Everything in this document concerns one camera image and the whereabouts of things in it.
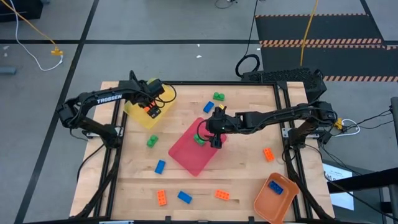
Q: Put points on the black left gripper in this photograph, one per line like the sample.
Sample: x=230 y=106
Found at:
x=143 y=97

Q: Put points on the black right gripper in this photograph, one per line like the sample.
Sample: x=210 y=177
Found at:
x=217 y=124

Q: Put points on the orange toy brick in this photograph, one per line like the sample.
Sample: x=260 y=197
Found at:
x=146 y=109
x=222 y=194
x=161 y=198
x=268 y=154

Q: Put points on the green toy brick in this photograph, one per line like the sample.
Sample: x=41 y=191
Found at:
x=152 y=141
x=218 y=96
x=199 y=139

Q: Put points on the blue toy brick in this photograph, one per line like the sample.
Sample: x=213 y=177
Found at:
x=208 y=107
x=275 y=187
x=184 y=197
x=160 y=166

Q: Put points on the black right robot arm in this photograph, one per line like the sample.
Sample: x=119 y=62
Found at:
x=273 y=116

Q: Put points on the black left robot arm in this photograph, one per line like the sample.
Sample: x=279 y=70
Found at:
x=105 y=98

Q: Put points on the yellow block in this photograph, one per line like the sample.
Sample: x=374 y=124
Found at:
x=140 y=119

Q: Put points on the pink translucent plastic bin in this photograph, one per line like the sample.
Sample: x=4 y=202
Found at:
x=189 y=155

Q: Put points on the orange plastic bin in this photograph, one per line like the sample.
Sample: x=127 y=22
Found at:
x=267 y=208

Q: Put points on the white paper sheet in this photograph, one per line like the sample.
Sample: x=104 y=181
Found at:
x=342 y=199

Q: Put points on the grey floor object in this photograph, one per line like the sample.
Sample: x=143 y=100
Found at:
x=7 y=70

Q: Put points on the black metal stand bar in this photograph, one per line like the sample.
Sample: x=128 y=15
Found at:
x=362 y=182

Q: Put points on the black hazard-striped floor mat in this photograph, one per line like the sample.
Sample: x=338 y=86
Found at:
x=326 y=28

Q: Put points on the black floor cabinet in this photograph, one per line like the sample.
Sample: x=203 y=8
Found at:
x=18 y=9

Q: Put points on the grey metal pole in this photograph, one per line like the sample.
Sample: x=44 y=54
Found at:
x=395 y=118

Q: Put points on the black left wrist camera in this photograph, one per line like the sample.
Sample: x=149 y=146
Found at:
x=157 y=87

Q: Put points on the black aluminium table frame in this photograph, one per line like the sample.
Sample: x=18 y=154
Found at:
x=199 y=83

